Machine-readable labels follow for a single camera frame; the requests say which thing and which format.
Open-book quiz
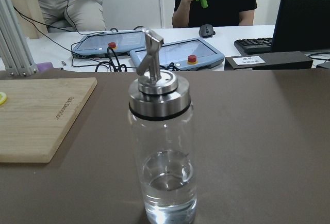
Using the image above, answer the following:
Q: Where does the clear glass sauce bottle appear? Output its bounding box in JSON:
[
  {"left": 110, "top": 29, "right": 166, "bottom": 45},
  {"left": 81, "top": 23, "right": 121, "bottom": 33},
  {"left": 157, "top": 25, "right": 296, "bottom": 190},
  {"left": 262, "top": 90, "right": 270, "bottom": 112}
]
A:
[{"left": 128, "top": 29, "right": 197, "bottom": 223}]

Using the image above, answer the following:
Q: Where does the blue teach pendant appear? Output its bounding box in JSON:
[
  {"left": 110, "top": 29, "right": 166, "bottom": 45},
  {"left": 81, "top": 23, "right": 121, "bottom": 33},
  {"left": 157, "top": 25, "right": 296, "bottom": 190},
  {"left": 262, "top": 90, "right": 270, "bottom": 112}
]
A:
[
  {"left": 72, "top": 30, "right": 145, "bottom": 59},
  {"left": 129, "top": 39, "right": 225, "bottom": 71}
]

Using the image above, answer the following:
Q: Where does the black computer mouse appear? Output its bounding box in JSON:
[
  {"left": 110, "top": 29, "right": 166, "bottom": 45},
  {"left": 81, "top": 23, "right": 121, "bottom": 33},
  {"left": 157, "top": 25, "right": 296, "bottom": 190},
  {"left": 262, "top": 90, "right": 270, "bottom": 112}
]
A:
[{"left": 199, "top": 24, "right": 216, "bottom": 38}]

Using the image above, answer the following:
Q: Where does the black keyboard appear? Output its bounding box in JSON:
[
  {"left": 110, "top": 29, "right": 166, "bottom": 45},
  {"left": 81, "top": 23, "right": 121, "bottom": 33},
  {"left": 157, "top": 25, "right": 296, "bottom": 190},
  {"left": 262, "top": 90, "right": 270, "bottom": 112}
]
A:
[{"left": 234, "top": 38, "right": 272, "bottom": 55}]

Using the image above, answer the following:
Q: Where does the seated person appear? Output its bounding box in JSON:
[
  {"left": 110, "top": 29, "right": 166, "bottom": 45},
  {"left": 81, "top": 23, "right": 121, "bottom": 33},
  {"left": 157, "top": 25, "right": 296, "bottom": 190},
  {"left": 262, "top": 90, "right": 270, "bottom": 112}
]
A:
[{"left": 172, "top": 0, "right": 257, "bottom": 28}]

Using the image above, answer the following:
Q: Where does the purple cloth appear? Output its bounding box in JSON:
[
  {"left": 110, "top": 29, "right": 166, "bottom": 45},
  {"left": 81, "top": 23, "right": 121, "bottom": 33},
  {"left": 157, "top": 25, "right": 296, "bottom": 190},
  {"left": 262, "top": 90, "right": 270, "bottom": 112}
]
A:
[{"left": 37, "top": 62, "right": 53, "bottom": 72}]

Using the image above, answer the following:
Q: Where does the wooden cutting board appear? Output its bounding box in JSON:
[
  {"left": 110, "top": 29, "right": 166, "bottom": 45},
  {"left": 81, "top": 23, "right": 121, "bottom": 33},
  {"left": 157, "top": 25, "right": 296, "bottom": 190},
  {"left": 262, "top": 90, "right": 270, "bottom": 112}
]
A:
[{"left": 1, "top": 77, "right": 97, "bottom": 163}]

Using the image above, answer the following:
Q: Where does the person in yellow shirt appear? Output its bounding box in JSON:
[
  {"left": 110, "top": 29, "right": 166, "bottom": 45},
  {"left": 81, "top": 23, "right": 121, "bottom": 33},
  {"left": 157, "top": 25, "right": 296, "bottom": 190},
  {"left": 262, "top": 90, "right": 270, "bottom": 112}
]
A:
[{"left": 33, "top": 0, "right": 107, "bottom": 33}]

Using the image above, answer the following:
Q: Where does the black monitor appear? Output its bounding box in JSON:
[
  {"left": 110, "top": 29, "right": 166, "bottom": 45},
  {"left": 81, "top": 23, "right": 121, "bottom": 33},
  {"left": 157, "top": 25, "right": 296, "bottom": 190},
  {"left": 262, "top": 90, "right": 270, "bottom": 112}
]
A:
[{"left": 271, "top": 0, "right": 329, "bottom": 52}]

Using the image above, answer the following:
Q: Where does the lemon slice toy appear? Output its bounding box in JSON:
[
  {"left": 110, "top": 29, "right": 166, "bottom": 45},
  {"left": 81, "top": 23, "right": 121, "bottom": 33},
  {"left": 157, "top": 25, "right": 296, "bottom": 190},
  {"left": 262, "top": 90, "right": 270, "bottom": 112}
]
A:
[{"left": 0, "top": 92, "right": 7, "bottom": 105}]

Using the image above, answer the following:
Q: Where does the aluminium frame post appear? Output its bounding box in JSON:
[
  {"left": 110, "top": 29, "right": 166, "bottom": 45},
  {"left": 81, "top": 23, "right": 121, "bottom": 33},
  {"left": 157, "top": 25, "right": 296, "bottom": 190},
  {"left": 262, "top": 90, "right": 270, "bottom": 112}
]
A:
[{"left": 1, "top": 0, "right": 38, "bottom": 76}]

